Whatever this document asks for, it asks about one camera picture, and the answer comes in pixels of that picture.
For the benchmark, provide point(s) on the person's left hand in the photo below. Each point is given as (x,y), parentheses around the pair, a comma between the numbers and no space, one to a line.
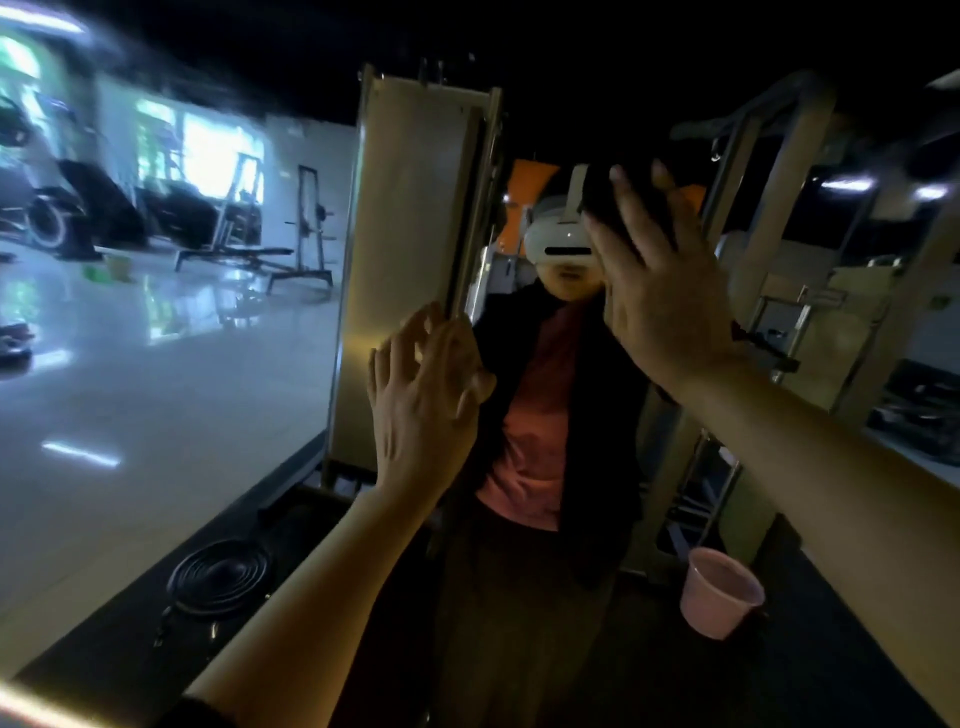
(423,413)

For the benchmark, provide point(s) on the person's right hand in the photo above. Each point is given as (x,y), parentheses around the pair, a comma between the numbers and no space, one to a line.
(668,300)

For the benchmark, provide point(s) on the dark brown cleaning cloth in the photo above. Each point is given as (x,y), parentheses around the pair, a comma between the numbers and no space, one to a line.
(638,188)

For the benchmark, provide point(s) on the large wall mirror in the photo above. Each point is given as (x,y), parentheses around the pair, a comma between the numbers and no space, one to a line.
(150,375)

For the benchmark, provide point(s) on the person's left forearm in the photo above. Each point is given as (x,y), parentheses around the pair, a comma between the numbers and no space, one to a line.
(300,623)

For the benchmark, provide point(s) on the person's right forearm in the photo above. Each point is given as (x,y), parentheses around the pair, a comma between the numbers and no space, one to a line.
(840,503)

